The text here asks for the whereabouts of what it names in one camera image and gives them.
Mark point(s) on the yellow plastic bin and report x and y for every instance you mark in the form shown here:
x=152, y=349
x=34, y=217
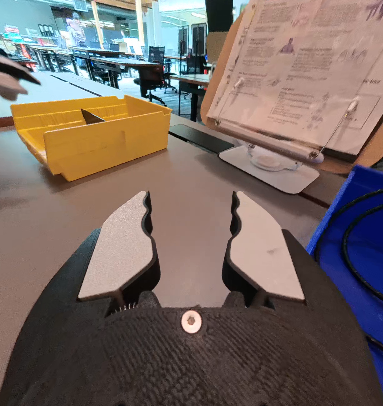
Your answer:
x=93, y=149

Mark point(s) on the blue plastic bin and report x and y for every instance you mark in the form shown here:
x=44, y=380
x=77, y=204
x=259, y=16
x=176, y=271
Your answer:
x=378, y=241

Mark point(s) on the printed instruction sheet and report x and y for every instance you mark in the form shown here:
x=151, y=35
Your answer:
x=305, y=63

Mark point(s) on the grey desk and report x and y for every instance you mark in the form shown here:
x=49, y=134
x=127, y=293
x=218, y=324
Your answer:
x=178, y=177

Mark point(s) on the black upright monitor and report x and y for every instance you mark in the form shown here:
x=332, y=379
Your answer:
x=199, y=41
x=183, y=42

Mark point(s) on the wooden document stand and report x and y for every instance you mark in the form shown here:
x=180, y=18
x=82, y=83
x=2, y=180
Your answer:
x=293, y=180

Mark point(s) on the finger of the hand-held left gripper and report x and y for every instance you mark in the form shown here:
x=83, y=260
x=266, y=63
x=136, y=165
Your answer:
x=4, y=85
x=7, y=66

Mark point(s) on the black pillar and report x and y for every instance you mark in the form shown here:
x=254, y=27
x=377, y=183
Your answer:
x=219, y=16

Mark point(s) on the wooden office table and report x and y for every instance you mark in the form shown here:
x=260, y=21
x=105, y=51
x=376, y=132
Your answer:
x=191, y=79

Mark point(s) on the black mesh office chair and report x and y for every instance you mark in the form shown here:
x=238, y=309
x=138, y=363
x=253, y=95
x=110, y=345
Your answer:
x=155, y=57

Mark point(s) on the black bin divider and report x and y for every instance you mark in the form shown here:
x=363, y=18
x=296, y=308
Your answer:
x=91, y=118

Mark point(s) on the white table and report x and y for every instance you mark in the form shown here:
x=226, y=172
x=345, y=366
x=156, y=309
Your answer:
x=51, y=92

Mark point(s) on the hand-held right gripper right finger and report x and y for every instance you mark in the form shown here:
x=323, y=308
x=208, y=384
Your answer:
x=261, y=250

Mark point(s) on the long office table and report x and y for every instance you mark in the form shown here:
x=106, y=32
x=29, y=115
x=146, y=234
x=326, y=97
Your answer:
x=124, y=62

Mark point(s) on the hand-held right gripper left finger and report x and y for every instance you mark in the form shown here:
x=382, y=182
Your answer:
x=121, y=250

